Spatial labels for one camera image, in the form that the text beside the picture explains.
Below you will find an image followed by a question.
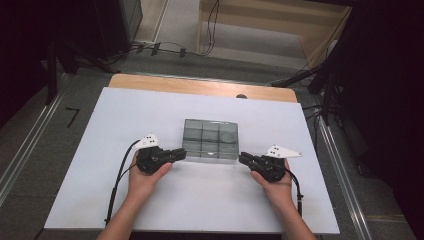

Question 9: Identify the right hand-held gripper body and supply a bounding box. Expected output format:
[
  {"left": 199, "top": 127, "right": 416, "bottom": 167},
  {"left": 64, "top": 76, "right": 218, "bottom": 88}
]
[{"left": 249, "top": 144, "right": 303, "bottom": 184}]

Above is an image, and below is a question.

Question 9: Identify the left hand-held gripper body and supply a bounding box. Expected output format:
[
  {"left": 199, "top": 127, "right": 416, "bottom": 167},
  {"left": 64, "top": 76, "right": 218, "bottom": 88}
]
[{"left": 132, "top": 133, "right": 172, "bottom": 176}]

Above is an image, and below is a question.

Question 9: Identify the clear plastic compartment box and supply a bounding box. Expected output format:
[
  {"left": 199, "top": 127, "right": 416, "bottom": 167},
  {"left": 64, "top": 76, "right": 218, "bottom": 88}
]
[{"left": 181, "top": 118, "right": 240, "bottom": 161}]

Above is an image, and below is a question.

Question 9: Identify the person's right hand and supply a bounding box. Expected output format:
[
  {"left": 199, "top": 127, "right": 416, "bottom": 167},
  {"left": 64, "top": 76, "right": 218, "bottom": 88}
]
[{"left": 250, "top": 158, "right": 295, "bottom": 210}]

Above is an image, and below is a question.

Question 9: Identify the person's left hand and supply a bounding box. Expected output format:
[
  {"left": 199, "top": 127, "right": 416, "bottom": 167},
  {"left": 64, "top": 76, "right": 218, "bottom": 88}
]
[{"left": 127, "top": 150, "right": 174, "bottom": 205}]

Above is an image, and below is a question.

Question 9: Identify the white table board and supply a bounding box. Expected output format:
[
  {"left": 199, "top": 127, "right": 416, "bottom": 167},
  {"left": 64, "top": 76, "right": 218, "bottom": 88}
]
[{"left": 44, "top": 87, "right": 340, "bottom": 234}]

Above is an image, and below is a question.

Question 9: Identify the black metal stand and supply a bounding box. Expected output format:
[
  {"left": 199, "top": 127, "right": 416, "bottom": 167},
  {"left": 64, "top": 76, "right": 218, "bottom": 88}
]
[
  {"left": 43, "top": 37, "right": 122, "bottom": 106},
  {"left": 271, "top": 49, "right": 346, "bottom": 128}
]

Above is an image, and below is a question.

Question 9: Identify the light wooden shelf unit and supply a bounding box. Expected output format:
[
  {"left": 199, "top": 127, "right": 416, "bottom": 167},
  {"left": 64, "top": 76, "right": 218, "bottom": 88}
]
[{"left": 196, "top": 0, "right": 353, "bottom": 70}]

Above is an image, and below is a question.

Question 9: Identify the black curtain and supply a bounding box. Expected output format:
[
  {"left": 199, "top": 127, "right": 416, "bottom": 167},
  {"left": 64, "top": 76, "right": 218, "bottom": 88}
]
[
  {"left": 328, "top": 0, "right": 424, "bottom": 240},
  {"left": 0, "top": 0, "right": 101, "bottom": 129}
]

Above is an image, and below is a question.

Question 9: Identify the dark grey cabinet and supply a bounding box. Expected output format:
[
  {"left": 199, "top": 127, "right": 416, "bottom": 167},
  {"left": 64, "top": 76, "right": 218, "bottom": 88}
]
[{"left": 93, "top": 0, "right": 144, "bottom": 62}]

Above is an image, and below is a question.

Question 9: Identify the right hand-held gripper black cable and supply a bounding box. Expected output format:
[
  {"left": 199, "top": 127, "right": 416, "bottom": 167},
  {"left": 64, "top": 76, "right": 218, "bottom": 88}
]
[{"left": 284, "top": 168, "right": 305, "bottom": 218}]

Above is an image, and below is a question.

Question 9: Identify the hand-held gripper black cable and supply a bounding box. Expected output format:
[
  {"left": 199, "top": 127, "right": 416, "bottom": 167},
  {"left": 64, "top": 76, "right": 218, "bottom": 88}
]
[
  {"left": 103, "top": 139, "right": 142, "bottom": 226},
  {"left": 284, "top": 168, "right": 305, "bottom": 218}
]

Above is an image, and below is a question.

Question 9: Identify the left hand-held gripper black cable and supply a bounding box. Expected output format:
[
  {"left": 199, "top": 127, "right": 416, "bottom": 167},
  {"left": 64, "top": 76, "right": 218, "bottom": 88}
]
[{"left": 103, "top": 139, "right": 142, "bottom": 226}]

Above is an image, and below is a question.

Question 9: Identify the metal floor rail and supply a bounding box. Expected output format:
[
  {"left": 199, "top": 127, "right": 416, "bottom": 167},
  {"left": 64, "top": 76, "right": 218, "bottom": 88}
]
[
  {"left": 0, "top": 75, "right": 70, "bottom": 205},
  {"left": 315, "top": 114, "right": 374, "bottom": 240}
]

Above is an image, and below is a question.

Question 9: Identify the black hanging cable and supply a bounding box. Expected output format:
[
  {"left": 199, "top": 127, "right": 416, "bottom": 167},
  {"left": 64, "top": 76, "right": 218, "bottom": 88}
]
[{"left": 199, "top": 0, "right": 221, "bottom": 57}]

